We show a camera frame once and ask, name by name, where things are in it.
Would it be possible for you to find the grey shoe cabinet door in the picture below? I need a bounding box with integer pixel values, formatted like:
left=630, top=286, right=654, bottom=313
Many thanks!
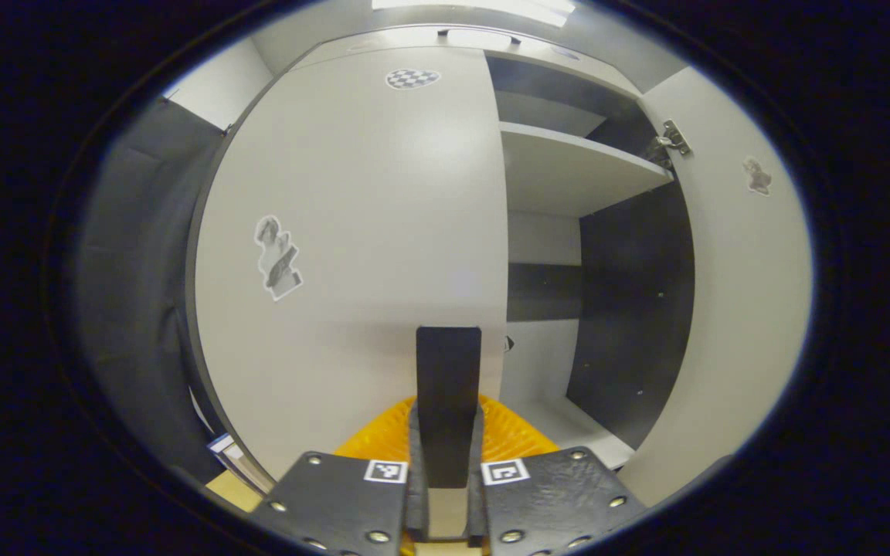
left=194, top=46, right=509, bottom=483
left=619, top=66, right=813, bottom=509

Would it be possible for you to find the black backdrop cloth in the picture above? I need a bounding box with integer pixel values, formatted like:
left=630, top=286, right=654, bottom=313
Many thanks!
left=74, top=97, right=229, bottom=480

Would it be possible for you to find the grey cabinet drawer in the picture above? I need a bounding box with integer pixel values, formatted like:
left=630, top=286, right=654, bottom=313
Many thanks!
left=290, top=23, right=643, bottom=97

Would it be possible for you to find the metal door hinge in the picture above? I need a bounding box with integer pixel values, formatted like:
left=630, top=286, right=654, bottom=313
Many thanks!
left=646, top=120, right=693, bottom=167

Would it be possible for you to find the black door handle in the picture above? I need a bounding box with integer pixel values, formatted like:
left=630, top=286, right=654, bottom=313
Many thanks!
left=416, top=326, right=483, bottom=489

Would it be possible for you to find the large ceiling light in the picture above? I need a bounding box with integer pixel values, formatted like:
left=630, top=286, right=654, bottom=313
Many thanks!
left=372, top=0, right=577, bottom=28

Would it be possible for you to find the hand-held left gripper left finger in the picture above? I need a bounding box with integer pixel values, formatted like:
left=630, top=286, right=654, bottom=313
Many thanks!
left=248, top=395, right=424, bottom=556

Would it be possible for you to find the grey double-door shoe cabinet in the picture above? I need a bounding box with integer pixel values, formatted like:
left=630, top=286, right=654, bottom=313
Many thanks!
left=186, top=23, right=697, bottom=495

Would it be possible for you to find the grey cabinet shelf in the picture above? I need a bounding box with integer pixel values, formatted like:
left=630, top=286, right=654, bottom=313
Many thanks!
left=501, top=121, right=675, bottom=219

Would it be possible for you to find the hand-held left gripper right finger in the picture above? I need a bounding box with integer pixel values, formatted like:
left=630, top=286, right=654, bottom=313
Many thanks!
left=470, top=395, right=647, bottom=556

